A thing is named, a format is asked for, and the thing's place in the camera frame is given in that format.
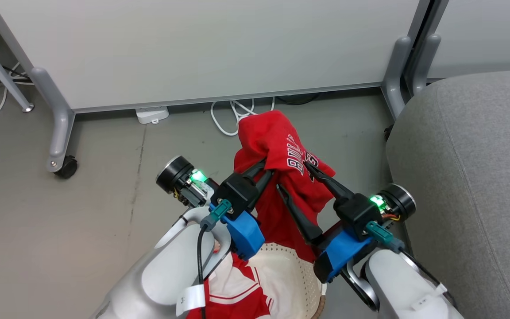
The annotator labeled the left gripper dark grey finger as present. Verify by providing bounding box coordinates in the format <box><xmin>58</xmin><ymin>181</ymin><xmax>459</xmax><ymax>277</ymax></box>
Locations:
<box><xmin>251</xmin><ymin>169</ymin><xmax>276</xmax><ymax>207</ymax></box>
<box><xmin>237</xmin><ymin>157</ymin><xmax>268</xmax><ymax>180</ymax></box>

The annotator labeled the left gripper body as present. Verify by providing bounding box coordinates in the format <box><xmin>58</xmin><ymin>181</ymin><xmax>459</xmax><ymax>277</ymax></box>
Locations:
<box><xmin>155</xmin><ymin>155</ymin><xmax>219</xmax><ymax>209</ymax></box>

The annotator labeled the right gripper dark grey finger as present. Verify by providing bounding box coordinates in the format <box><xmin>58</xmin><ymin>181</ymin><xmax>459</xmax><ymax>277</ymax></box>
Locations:
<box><xmin>302</xmin><ymin>160</ymin><xmax>356</xmax><ymax>203</ymax></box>
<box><xmin>276</xmin><ymin>183</ymin><xmax>325</xmax><ymax>245</ymax></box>

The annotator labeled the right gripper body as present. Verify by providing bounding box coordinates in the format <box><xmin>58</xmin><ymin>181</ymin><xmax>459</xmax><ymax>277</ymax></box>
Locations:
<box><xmin>369</xmin><ymin>183</ymin><xmax>417</xmax><ymax>222</ymax></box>

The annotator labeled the red Bulls shirt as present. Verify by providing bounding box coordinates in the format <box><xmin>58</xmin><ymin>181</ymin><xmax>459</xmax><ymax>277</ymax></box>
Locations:
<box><xmin>233</xmin><ymin>110</ymin><xmax>338</xmax><ymax>263</ymax></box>

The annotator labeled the red white striped garment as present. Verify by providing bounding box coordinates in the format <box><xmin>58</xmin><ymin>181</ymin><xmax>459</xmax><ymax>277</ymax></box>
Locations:
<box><xmin>186</xmin><ymin>252</ymin><xmax>282</xmax><ymax>319</ymax></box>

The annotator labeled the cream perforated laundry basket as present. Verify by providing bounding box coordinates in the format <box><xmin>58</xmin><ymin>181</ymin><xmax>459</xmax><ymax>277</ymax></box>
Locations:
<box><xmin>255</xmin><ymin>241</ymin><xmax>328</xmax><ymax>319</ymax></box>

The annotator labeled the grey fabric sofa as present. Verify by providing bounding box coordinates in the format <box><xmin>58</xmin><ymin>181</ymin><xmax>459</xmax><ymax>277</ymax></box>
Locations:
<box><xmin>385</xmin><ymin>70</ymin><xmax>510</xmax><ymax>319</ymax></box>

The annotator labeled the white power strip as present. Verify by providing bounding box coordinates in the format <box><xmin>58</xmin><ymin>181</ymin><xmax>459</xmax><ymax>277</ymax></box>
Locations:
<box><xmin>135</xmin><ymin>106</ymin><xmax>170</xmax><ymax>125</ymax></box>

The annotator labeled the black caster wheel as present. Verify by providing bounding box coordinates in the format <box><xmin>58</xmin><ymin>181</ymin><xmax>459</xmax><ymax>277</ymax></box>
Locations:
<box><xmin>55</xmin><ymin>155</ymin><xmax>78</xmax><ymax>179</ymax></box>

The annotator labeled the large white partition panel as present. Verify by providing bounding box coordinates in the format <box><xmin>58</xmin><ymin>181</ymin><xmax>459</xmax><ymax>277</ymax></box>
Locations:
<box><xmin>0</xmin><ymin>0</ymin><xmax>433</xmax><ymax>114</ymax></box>

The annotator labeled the grey partition foot with caster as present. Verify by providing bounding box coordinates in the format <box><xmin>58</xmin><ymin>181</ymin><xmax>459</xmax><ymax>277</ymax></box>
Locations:
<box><xmin>31</xmin><ymin>66</ymin><xmax>77</xmax><ymax>173</ymax></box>

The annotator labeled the narrow white partition panel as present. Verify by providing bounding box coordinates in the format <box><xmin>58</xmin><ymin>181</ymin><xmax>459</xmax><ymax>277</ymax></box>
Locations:
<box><xmin>427</xmin><ymin>0</ymin><xmax>510</xmax><ymax>81</ymax></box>

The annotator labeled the grey metal table leg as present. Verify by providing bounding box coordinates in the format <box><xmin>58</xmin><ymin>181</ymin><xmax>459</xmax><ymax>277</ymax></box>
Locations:
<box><xmin>0</xmin><ymin>26</ymin><xmax>35</xmax><ymax>113</ymax></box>

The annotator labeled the right arm black cable teal plug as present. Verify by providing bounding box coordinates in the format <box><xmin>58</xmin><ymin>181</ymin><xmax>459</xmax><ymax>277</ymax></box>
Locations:
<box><xmin>365</xmin><ymin>221</ymin><xmax>448</xmax><ymax>288</ymax></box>

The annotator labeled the arm black cable teal plug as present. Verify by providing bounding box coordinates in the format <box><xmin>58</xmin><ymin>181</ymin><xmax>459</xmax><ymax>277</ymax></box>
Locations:
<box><xmin>196</xmin><ymin>198</ymin><xmax>233</xmax><ymax>319</ymax></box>
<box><xmin>365</xmin><ymin>221</ymin><xmax>448</xmax><ymax>288</ymax></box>

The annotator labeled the coiled white cable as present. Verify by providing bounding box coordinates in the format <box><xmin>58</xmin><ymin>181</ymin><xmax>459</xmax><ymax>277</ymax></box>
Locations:
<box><xmin>210</xmin><ymin>97</ymin><xmax>276</xmax><ymax>136</ymax></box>

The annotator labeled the left arm black cable teal plug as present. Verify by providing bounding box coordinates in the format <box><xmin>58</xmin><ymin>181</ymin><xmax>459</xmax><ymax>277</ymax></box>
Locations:
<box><xmin>196</xmin><ymin>198</ymin><xmax>233</xmax><ymax>319</ymax></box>

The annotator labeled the black floor cable under panel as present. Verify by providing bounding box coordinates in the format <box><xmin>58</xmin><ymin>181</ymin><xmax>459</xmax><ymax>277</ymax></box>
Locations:
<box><xmin>275</xmin><ymin>92</ymin><xmax>322</xmax><ymax>106</ymax></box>

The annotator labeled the white cable label tag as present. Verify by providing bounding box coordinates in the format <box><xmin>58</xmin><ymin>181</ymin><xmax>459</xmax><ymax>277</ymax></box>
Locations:
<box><xmin>176</xmin><ymin>284</ymin><xmax>206</xmax><ymax>316</ymax></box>
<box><xmin>410</xmin><ymin>284</ymin><xmax>448</xmax><ymax>311</ymax></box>

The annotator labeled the thin black floor cable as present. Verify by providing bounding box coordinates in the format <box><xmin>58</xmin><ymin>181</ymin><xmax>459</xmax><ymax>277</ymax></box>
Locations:
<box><xmin>0</xmin><ymin>66</ymin><xmax>33</xmax><ymax>103</ymax></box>

